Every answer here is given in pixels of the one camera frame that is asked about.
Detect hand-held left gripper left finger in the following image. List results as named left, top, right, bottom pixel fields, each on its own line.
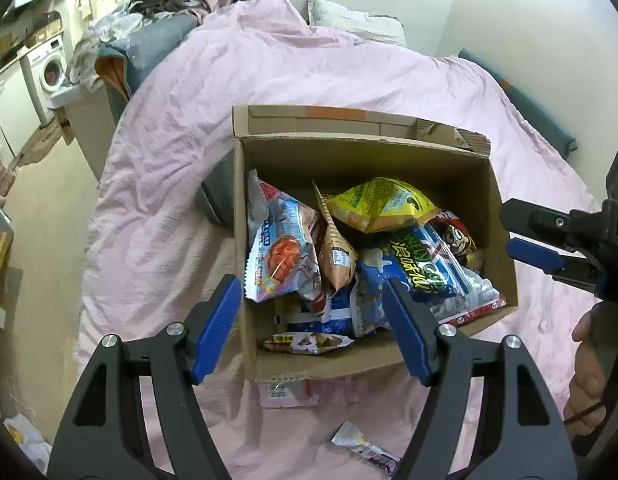
left=46, top=274, right=244, bottom=480

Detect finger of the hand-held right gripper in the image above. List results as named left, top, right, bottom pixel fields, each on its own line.
left=499, top=197, right=607, bottom=251
left=506, top=237, right=607, bottom=297

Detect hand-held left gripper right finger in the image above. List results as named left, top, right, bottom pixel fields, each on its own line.
left=381, top=277, right=580, bottom=480

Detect red snack packet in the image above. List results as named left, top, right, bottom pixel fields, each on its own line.
left=429, top=210, right=478, bottom=266

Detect blue white crab snack packet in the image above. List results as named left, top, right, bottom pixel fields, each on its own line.
left=245, top=169, right=324, bottom=304

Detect brown cardboard box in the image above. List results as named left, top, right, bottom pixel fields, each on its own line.
left=231, top=104, right=520, bottom=383

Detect person's right hand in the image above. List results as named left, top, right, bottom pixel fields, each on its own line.
left=564, top=310, right=610, bottom=436

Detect dark blue starry snack packet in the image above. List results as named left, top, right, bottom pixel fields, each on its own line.
left=349, top=245, right=407, bottom=338

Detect green label blue snack packet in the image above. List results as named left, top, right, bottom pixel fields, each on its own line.
left=381, top=224, right=472, bottom=303

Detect clear white snack packet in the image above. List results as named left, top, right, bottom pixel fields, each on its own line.
left=426, top=265, right=508, bottom=326

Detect light blue white snack packet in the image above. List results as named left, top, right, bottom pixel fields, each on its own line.
left=276, top=285, right=352, bottom=336

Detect brown chocolate snack packet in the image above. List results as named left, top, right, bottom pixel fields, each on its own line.
left=261, top=331, right=356, bottom=356

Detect beige brown snack packet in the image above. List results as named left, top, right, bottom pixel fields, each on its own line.
left=311, top=180, right=361, bottom=293

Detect pink snack packet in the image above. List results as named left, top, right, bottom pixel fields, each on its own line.
left=258, top=379, right=361, bottom=409

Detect teal bed cushion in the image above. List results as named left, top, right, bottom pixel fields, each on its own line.
left=456, top=49, right=580, bottom=157

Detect white purple snack packet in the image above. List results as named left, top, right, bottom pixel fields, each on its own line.
left=330, top=420, right=402, bottom=468

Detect yellow snack packet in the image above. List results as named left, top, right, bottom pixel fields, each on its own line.
left=323, top=176, right=442, bottom=235

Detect pink blanket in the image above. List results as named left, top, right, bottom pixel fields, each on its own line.
left=76, top=0, right=614, bottom=480

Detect white plastic bag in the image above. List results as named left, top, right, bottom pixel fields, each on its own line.
left=4, top=412, right=52, bottom=466

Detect flattened cardboard piece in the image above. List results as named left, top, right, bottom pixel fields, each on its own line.
left=19, top=120, right=65, bottom=166

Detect grey white pillow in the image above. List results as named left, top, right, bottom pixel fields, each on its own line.
left=307, top=0, right=407, bottom=48

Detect white cabinet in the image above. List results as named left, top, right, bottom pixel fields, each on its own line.
left=0, top=62, right=40, bottom=158

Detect crumpled white plastic bags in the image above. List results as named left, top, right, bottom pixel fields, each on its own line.
left=69, top=10, right=145, bottom=93

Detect white washing machine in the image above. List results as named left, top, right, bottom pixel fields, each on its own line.
left=19, top=35, right=70, bottom=116

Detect small brown carton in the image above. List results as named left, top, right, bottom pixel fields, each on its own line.
left=24, top=12, right=64, bottom=48

